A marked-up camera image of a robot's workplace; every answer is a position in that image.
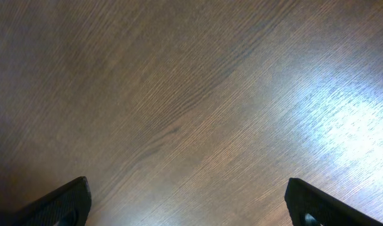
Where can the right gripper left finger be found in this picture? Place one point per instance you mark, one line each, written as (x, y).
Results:
(69, 204)

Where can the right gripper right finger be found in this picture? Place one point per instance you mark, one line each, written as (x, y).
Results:
(307, 205)

